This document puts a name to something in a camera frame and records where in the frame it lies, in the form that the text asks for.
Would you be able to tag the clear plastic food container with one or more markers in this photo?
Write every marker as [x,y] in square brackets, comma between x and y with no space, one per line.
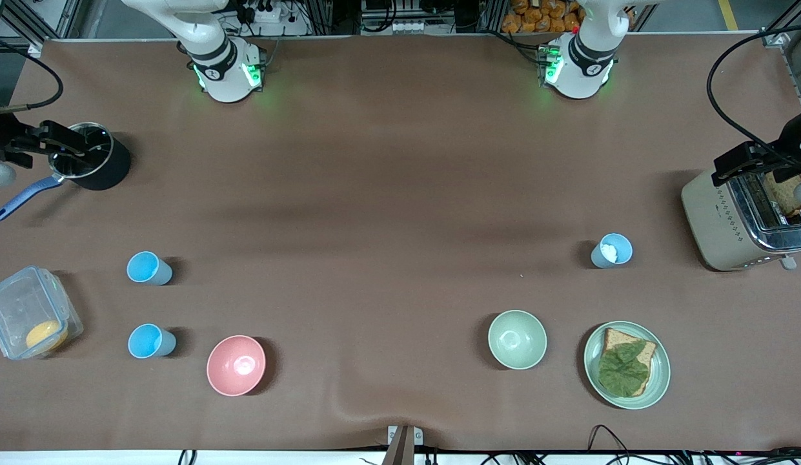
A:
[19,303]

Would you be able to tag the green lettuce leaf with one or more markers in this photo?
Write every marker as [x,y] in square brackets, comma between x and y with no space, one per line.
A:
[623,371]

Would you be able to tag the white power strip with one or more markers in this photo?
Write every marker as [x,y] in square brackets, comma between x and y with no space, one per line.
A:
[410,28]

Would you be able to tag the crumpled white paper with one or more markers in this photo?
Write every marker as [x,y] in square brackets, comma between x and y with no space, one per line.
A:
[609,252]

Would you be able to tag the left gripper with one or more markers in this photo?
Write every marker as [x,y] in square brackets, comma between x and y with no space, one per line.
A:
[791,143]

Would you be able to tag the blue plastic cup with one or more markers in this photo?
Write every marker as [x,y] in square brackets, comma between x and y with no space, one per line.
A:
[148,341]
[146,267]

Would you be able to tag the pale green plate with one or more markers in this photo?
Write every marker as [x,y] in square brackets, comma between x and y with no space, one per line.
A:
[661,374]

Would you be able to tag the blue cup with white paper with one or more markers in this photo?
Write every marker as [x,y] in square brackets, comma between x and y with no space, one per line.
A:
[623,244]

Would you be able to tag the pink bowl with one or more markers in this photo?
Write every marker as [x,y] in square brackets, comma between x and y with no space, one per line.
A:
[235,366]

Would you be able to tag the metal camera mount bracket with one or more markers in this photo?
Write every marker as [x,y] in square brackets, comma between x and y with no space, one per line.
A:
[400,445]

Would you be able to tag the brown bread slice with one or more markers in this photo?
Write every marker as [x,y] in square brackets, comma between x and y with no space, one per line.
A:
[616,339]

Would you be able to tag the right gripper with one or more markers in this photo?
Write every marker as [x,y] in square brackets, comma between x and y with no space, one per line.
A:
[1,137]

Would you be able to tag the brown toast slice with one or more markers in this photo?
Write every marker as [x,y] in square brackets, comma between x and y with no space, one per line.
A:
[784,194]

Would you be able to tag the pale green bowl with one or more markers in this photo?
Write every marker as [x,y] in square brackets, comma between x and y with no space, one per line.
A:
[517,340]

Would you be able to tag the beige chrome toaster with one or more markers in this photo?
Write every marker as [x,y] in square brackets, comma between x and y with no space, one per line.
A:
[710,216]

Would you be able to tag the orange round food piece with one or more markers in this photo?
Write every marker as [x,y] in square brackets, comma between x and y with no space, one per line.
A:
[44,336]

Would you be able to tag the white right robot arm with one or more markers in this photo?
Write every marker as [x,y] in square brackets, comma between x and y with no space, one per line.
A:
[223,81]

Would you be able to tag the bag of orange buns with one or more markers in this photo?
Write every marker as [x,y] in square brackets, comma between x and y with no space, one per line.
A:
[542,18]

